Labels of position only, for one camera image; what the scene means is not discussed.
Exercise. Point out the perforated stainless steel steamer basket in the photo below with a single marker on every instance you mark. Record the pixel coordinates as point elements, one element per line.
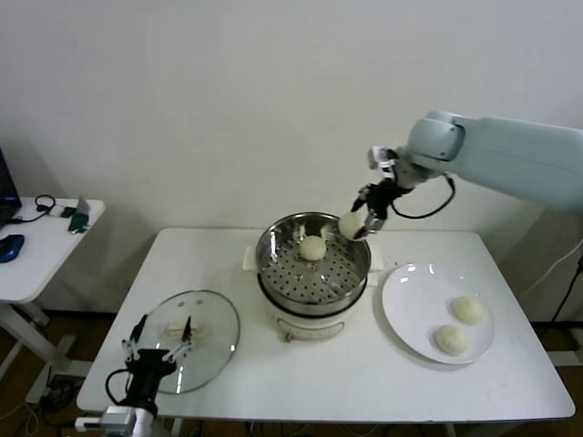
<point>291,273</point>

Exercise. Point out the right wrist camera unit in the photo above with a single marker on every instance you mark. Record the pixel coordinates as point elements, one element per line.
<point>382,161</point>

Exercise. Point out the white electric cooking pot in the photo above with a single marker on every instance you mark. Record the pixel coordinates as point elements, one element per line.
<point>309,328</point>

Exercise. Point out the round glass pot lid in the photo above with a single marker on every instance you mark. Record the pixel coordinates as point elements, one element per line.
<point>214,318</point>

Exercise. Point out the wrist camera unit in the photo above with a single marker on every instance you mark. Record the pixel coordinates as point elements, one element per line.
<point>91,423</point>
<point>382,161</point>

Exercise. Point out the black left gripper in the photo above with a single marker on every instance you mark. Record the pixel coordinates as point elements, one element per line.
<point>146,364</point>

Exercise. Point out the left wrist camera unit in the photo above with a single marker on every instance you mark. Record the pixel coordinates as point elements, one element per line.
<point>91,423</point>

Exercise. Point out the white side table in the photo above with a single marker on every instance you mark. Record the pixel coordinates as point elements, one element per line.
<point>45,255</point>

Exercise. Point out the white floor power strip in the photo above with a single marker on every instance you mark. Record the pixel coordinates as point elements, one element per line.
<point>59,390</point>

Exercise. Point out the dark laptop computer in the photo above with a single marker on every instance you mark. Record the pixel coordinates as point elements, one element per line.
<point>7,191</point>

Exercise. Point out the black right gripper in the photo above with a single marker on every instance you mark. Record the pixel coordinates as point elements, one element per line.
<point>382,198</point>

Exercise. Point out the large white round plate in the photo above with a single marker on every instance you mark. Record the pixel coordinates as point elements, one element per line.
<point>410,296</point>

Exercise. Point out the small black device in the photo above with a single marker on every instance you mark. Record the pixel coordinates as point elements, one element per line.
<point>68,212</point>

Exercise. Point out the blue computer mouse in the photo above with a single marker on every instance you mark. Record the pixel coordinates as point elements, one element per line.
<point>11,248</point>

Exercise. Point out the white steamed baozi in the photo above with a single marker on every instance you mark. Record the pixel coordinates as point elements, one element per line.
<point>467,309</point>
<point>350,225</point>
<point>312,248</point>
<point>451,340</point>

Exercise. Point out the small white box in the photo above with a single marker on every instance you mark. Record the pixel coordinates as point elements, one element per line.
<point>54,210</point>

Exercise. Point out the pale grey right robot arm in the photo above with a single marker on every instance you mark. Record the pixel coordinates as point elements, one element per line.
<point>501,155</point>

